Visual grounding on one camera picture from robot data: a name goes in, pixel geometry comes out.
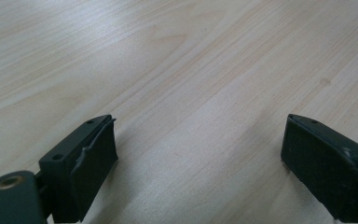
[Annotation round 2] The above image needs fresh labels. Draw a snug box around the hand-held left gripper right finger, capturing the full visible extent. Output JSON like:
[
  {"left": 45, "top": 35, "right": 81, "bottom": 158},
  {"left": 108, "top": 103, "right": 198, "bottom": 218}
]
[{"left": 280, "top": 113, "right": 358, "bottom": 224}]

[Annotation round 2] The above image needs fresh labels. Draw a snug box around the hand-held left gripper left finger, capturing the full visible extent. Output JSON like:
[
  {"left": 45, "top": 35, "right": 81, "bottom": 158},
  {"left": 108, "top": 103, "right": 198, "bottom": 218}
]
[{"left": 38, "top": 114, "right": 119, "bottom": 224}]

